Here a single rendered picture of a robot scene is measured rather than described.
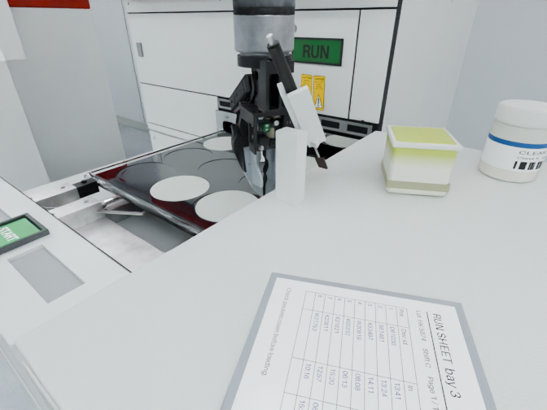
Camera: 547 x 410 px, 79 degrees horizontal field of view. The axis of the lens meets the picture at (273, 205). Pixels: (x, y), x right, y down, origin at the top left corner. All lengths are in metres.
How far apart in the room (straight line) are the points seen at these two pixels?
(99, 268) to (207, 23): 0.72
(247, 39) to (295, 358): 0.34
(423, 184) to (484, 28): 1.74
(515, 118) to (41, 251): 0.56
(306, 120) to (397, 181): 0.14
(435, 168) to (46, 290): 0.41
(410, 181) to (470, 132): 1.78
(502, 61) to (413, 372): 1.98
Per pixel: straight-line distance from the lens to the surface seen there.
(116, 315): 0.28
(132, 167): 0.71
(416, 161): 0.42
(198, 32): 0.97
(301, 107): 0.36
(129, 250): 0.50
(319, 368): 0.23
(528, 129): 0.52
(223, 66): 0.91
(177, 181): 0.63
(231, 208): 0.51
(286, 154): 0.37
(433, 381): 0.24
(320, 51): 0.73
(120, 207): 0.68
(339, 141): 0.73
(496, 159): 0.53
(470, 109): 2.18
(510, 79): 2.14
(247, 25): 0.43
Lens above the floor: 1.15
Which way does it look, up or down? 29 degrees down
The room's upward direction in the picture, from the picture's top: straight up
